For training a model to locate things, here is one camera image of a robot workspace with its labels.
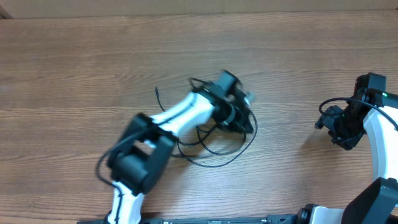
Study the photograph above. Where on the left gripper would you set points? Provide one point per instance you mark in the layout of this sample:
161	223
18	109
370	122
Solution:
245	119

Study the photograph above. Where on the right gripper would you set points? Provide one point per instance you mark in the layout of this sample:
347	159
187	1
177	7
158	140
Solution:
327	121

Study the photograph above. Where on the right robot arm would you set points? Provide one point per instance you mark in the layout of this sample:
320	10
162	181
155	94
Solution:
371	111

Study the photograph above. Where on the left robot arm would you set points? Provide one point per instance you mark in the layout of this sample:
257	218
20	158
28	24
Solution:
139	157

